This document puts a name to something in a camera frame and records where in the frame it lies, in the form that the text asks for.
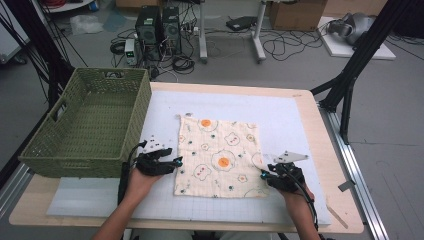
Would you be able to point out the grey helmet-shaped shell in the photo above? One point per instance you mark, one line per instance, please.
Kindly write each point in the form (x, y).
(356, 26)

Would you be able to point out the person's right hand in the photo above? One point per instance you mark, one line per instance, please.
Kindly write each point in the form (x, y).
(300, 201)

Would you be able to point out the white cabinet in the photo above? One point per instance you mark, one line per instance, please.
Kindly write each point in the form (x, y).
(10, 40)

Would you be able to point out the thin wooden strip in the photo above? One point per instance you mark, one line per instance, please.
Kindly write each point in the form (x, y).
(337, 216)

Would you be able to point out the white foam mat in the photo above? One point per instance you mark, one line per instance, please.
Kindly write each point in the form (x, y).
(233, 106)

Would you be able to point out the clear plastic bag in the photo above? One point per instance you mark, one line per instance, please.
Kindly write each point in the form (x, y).
(86, 24)

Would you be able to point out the white power supply box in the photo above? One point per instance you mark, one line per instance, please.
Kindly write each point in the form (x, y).
(130, 51)

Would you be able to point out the cream printed cloth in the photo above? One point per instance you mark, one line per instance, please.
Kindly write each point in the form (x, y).
(216, 146)

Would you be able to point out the aluminium rail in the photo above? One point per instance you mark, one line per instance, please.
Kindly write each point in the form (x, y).
(360, 186)
(13, 190)

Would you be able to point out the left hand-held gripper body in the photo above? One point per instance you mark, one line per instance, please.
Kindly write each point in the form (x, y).
(151, 166)

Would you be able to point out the green woven basket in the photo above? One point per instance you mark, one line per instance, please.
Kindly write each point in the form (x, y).
(96, 116)

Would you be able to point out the black flat device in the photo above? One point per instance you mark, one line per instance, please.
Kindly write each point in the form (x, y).
(241, 22)

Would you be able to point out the white desk leg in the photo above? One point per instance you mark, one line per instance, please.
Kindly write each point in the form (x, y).
(202, 36)
(259, 40)

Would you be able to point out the black computer tower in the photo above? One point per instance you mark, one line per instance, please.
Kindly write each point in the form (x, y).
(148, 31)
(171, 30)

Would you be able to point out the grey tape piece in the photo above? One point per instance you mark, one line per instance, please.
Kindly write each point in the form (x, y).
(346, 185)

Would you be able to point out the white round table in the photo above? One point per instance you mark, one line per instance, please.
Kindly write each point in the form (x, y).
(70, 6)

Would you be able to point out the large cardboard box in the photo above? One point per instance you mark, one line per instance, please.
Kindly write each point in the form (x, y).
(296, 15)

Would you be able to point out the flat cardboard box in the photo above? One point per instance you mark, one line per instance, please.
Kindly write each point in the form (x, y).
(353, 6)

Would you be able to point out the white floor board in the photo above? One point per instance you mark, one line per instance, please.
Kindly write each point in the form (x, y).
(340, 50)

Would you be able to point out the black metal stand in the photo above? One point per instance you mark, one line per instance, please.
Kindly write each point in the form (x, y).
(43, 50)
(360, 56)

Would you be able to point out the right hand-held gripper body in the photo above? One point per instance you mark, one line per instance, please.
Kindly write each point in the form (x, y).
(290, 181)

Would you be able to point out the person's left hand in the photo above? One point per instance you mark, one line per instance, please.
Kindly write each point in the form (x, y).
(140, 188)

